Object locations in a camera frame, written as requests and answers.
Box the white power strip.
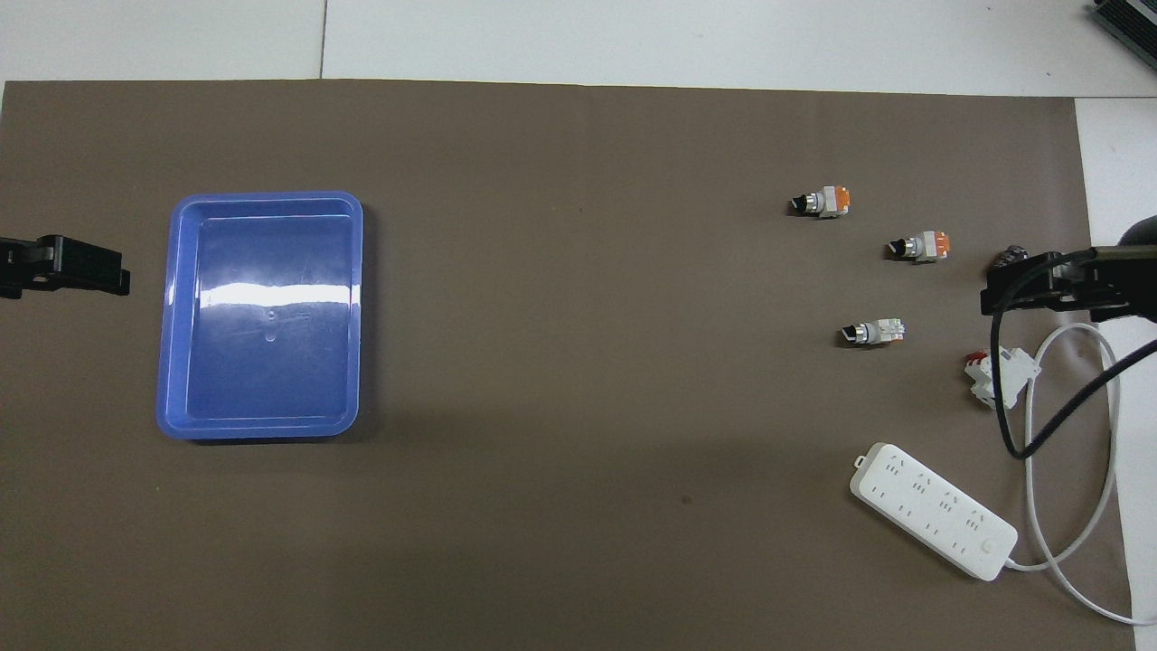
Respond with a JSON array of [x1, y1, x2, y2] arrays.
[[848, 441, 1020, 582]]

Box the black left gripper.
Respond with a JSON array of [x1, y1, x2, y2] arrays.
[[0, 235, 130, 300]]

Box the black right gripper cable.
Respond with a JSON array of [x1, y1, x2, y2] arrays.
[[990, 251, 1157, 460]]

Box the grey ribbed metal device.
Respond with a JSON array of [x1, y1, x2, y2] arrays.
[[1089, 0, 1157, 66]]

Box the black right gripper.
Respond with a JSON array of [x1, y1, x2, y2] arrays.
[[983, 246, 1122, 322]]

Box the white power cord with plug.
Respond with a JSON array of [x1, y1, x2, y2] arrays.
[[1003, 323, 1157, 627]]

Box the brown paper table mat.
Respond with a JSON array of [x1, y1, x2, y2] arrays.
[[0, 80, 1135, 651]]

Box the green selector switch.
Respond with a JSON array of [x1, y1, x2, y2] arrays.
[[840, 318, 907, 348]]

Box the orange selector switch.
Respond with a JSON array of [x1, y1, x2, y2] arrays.
[[886, 230, 952, 263], [788, 184, 851, 219]]

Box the white circuit breaker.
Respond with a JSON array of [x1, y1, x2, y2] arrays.
[[964, 347, 1038, 410]]

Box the blue plastic tray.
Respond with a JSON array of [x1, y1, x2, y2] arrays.
[[155, 191, 364, 441]]

